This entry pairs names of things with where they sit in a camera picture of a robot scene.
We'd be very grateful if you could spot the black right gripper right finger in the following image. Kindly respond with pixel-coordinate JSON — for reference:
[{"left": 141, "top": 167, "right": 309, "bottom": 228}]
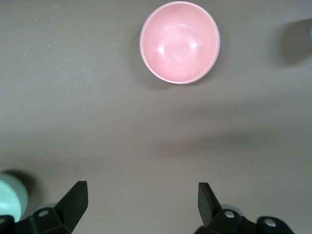
[{"left": 197, "top": 182, "right": 292, "bottom": 234}]

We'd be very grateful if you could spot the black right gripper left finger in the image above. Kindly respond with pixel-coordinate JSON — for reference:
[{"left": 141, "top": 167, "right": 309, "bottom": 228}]
[{"left": 14, "top": 180, "right": 89, "bottom": 234}]

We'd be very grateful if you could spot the pale green bowl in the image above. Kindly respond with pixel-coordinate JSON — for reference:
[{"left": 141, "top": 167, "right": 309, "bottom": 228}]
[{"left": 0, "top": 172, "right": 29, "bottom": 223}]

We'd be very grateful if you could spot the pink bowl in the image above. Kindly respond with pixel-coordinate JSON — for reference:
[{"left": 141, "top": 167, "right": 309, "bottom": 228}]
[{"left": 139, "top": 1, "right": 221, "bottom": 85}]

